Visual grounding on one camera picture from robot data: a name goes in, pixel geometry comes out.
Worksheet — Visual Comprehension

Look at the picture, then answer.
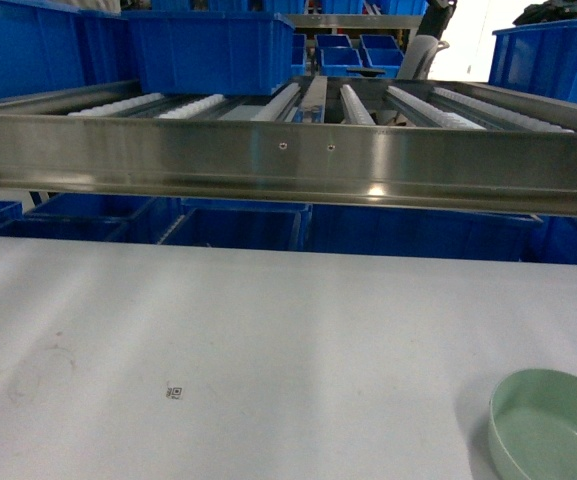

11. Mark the stainless steel flow rack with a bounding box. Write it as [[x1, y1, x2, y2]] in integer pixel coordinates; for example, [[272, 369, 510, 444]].
[[0, 77, 577, 216]]

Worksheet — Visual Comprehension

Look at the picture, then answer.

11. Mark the grey office chair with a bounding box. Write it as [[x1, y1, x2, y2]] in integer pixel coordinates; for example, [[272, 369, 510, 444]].
[[344, 1, 457, 80]]

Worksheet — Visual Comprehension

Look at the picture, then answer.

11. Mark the blue bin right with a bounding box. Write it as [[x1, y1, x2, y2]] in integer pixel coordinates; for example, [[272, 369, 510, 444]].
[[488, 19, 577, 103]]

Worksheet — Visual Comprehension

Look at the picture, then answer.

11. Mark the green bowl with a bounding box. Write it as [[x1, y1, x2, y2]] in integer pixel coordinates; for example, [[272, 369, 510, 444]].
[[488, 369, 577, 479]]

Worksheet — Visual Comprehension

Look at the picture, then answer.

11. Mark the blue bin on rack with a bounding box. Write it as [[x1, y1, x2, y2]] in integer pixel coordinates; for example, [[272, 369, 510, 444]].
[[123, 11, 295, 96]]

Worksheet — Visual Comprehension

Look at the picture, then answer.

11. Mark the large blue bin left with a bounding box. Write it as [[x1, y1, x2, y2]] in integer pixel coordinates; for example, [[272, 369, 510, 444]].
[[0, 1, 138, 99]]

